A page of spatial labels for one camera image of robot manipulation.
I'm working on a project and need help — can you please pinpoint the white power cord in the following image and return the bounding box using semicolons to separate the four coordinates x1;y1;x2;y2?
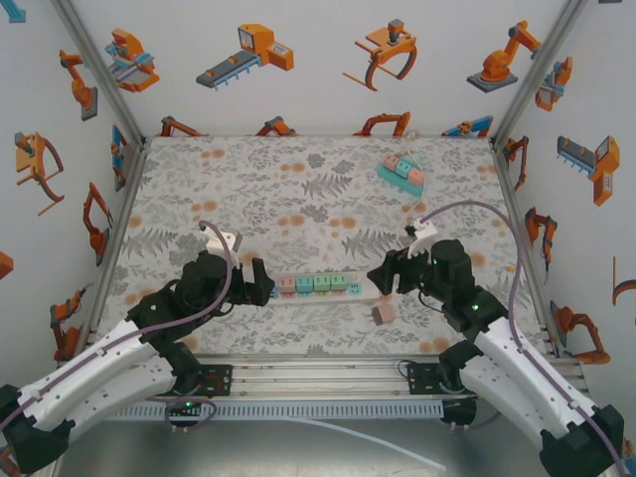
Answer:
396;129;429;242

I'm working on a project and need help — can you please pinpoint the aluminium mounting rail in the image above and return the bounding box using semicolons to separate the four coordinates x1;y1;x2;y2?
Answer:
191;354;590;399

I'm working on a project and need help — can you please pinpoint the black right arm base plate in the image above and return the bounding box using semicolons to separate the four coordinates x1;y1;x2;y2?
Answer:
405;361;479;398

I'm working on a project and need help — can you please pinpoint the floral tablecloth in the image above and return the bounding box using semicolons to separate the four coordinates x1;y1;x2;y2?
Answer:
95;134;554;357

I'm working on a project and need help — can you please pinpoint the loose dusty pink plug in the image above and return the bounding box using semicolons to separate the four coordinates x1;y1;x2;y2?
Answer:
372;304;398;328

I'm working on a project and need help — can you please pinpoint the white plastic tube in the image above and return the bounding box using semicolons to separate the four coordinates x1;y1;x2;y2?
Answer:
275;415;448;472

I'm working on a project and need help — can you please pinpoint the grey slotted cable duct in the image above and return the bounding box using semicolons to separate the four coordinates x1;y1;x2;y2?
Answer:
105;399;444;421

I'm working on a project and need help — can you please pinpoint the aluminium frame post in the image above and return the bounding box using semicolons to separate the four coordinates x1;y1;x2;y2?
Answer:
48;0;151;148
488;0;591;145

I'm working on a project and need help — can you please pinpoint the teal tray with cubes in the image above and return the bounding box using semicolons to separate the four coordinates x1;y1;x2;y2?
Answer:
375;161;426;198

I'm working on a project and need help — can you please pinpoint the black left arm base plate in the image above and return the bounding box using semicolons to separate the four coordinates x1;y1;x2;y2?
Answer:
166;364;235;399

